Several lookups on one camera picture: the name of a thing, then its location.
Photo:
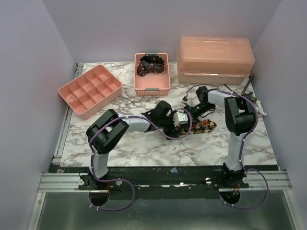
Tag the colourful faces patterned tie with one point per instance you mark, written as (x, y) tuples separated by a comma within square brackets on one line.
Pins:
[(204, 126)]

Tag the white plastic fixture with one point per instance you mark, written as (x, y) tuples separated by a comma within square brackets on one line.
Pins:
[(259, 108)]

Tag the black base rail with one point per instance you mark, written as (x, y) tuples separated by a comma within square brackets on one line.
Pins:
[(121, 183)]

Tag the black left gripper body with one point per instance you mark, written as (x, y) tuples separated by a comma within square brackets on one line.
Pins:
[(167, 125)]

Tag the pink divided organizer tray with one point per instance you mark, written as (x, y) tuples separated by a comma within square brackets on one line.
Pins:
[(91, 91)]

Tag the large pink storage box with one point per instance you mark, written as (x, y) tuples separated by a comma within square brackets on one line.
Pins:
[(214, 60)]

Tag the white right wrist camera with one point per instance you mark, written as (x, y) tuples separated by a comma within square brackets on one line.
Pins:
[(187, 101)]

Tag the pink plastic basket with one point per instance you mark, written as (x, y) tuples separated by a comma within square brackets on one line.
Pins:
[(152, 84)]

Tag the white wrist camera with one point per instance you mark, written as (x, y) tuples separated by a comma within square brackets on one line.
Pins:
[(180, 118), (187, 101)]

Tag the dark floral tie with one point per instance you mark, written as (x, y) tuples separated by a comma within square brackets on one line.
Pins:
[(150, 64)]

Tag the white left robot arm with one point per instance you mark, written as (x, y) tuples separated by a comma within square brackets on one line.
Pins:
[(106, 132)]

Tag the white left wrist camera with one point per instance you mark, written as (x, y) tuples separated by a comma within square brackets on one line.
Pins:
[(180, 118)]

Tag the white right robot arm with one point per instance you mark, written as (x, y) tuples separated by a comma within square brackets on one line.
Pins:
[(241, 118)]

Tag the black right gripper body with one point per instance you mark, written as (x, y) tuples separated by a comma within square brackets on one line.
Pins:
[(189, 108)]

